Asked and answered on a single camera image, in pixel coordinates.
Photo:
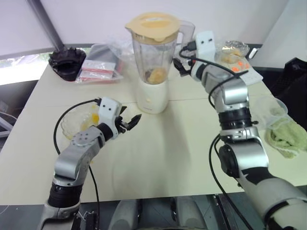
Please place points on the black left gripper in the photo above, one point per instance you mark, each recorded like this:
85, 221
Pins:
122, 124

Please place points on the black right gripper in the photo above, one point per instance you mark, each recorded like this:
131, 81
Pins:
182, 67

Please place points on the orange segments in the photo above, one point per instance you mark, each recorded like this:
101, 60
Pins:
157, 75

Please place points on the clear blender jar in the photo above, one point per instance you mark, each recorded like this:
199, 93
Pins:
148, 55

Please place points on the cream blender lid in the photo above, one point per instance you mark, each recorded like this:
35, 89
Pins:
153, 25

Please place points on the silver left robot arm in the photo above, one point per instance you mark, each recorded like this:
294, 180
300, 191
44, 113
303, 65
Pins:
76, 153

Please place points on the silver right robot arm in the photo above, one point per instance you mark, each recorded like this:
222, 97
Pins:
239, 143

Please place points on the white blender base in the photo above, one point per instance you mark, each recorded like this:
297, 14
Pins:
152, 98

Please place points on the bag with orange snacks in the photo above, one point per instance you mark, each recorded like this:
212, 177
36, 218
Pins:
233, 51

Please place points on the plastic bag with red-striped packets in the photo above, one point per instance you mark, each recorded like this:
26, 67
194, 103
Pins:
98, 69

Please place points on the clear glass bowl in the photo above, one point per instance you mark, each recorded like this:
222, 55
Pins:
72, 122

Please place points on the clear crumpled plastic bag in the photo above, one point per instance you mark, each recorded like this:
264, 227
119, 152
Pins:
120, 50

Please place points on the white box with orange dots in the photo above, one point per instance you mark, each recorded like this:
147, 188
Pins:
247, 72

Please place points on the small white device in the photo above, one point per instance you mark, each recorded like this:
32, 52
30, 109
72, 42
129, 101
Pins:
253, 53

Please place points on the black crumpled plastic holder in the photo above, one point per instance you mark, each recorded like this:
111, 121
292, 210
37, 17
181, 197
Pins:
66, 63

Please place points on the clear plastic cup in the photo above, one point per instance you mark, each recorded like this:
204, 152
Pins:
271, 111

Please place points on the black bag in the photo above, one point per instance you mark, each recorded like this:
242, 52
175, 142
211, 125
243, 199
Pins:
292, 79

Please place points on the dark slanted pole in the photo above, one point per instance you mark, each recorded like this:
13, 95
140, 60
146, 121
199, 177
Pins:
48, 26

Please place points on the green towel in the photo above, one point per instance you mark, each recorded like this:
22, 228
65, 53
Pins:
287, 139

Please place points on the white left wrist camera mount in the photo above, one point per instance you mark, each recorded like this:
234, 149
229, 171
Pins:
109, 110

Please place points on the black metal frame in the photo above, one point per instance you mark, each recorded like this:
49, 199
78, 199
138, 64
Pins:
224, 213

